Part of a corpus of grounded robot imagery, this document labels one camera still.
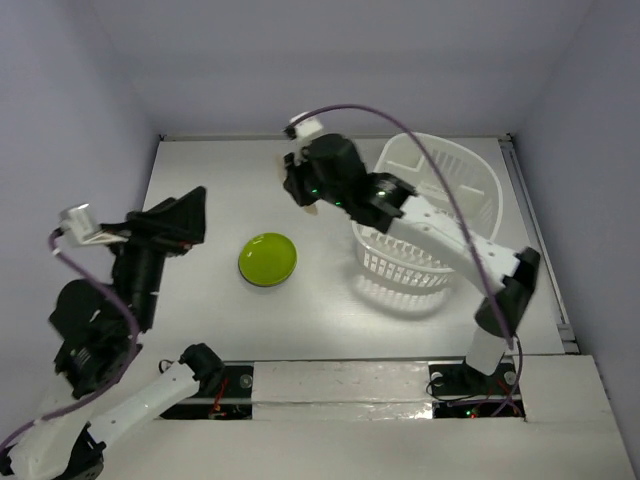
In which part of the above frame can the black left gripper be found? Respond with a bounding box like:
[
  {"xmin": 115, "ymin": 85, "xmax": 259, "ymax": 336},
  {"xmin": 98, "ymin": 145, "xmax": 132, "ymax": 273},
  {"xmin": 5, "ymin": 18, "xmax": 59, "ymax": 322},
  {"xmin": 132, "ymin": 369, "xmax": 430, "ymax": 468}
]
[{"xmin": 109, "ymin": 183, "xmax": 215, "ymax": 325}]

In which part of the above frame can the cream plate with black mark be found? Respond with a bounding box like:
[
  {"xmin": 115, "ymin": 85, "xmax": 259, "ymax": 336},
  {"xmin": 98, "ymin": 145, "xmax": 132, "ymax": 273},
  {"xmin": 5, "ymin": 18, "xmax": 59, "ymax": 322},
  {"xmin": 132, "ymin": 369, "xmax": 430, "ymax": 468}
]
[{"xmin": 275, "ymin": 156, "xmax": 318, "ymax": 216}]

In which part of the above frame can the lime green plate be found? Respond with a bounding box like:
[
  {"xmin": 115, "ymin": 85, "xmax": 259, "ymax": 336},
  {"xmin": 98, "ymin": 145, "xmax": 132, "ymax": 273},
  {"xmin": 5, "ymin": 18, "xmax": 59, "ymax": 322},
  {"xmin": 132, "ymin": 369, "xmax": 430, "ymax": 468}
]
[{"xmin": 238, "ymin": 232, "xmax": 298, "ymax": 276}]

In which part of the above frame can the yellow plate with brown rim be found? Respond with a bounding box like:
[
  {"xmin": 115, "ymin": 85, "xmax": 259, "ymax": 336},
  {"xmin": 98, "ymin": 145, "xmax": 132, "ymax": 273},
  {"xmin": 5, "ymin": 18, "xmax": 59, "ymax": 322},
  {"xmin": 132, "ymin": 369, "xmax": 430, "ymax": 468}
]
[{"xmin": 239, "ymin": 269, "xmax": 294, "ymax": 288}]

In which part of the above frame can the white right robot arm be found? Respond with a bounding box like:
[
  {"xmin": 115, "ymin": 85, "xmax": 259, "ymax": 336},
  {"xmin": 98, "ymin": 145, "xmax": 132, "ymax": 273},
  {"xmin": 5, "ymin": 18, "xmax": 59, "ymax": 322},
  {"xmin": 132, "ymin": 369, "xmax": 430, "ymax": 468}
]
[{"xmin": 283, "ymin": 129, "xmax": 541, "ymax": 392}]

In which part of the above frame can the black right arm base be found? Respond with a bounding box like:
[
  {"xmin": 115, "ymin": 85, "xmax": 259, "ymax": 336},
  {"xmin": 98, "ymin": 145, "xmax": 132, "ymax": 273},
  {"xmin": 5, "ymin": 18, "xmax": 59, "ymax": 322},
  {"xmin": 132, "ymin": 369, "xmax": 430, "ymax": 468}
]
[{"xmin": 426, "ymin": 363, "xmax": 483, "ymax": 399}]

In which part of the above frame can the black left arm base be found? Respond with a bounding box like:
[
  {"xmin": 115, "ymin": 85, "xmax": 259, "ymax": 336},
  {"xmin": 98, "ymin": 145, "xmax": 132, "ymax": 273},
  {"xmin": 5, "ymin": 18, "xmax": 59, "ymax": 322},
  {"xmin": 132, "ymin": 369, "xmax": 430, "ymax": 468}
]
[{"xmin": 160, "ymin": 363, "xmax": 254, "ymax": 421}]

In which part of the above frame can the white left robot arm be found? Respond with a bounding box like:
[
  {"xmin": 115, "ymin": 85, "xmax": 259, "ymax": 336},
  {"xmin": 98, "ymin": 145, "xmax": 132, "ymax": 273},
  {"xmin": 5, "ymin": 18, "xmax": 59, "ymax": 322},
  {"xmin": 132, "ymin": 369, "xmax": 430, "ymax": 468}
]
[{"xmin": 1, "ymin": 186, "xmax": 226, "ymax": 479}]

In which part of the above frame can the white plastic dish rack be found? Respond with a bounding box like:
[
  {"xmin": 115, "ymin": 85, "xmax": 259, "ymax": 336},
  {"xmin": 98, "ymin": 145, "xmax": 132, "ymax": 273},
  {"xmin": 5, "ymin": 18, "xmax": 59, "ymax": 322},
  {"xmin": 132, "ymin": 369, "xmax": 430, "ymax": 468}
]
[{"xmin": 352, "ymin": 133, "xmax": 503, "ymax": 295}]

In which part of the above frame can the white foam front board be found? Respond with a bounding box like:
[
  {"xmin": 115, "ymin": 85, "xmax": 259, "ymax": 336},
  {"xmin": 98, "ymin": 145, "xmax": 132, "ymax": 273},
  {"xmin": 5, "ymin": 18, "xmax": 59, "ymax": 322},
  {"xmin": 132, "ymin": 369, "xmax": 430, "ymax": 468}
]
[{"xmin": 89, "ymin": 356, "xmax": 634, "ymax": 479}]

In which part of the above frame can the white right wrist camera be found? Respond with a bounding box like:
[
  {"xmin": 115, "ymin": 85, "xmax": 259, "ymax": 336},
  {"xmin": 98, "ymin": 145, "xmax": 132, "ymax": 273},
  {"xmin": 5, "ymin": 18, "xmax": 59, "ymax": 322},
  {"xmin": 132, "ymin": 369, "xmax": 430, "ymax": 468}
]
[{"xmin": 284, "ymin": 115, "xmax": 324, "ymax": 144}]

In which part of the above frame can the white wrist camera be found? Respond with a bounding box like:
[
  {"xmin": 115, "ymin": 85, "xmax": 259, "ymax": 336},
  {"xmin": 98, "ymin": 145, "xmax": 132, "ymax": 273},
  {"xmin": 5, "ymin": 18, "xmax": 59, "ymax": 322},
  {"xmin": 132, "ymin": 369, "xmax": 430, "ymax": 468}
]
[
  {"xmin": 59, "ymin": 203, "xmax": 125, "ymax": 247},
  {"xmin": 284, "ymin": 115, "xmax": 324, "ymax": 144}
]

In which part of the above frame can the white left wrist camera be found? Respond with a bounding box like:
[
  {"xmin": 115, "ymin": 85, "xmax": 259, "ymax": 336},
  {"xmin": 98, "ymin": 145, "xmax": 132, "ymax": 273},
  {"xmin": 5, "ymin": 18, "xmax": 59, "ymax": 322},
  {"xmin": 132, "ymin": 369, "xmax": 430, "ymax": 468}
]
[{"xmin": 59, "ymin": 203, "xmax": 125, "ymax": 247}]

